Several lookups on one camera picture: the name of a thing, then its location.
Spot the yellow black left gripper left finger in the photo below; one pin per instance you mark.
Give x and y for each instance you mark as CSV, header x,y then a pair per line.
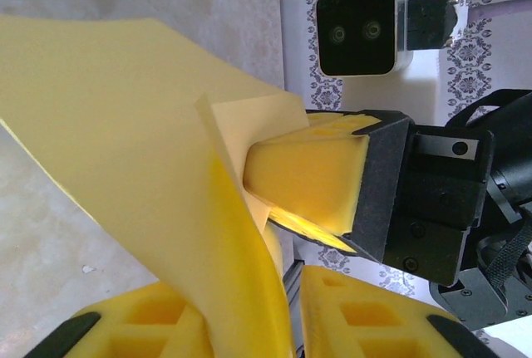
x,y
124,333

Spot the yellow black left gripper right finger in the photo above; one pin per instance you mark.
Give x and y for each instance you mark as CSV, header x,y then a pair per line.
x,y
374,325

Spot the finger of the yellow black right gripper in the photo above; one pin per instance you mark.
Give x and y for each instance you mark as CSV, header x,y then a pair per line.
x,y
307,175
341,117

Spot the yellow cloth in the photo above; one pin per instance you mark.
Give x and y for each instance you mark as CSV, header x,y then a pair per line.
x,y
124,133

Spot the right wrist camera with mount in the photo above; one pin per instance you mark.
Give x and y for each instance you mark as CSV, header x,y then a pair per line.
x,y
357,27

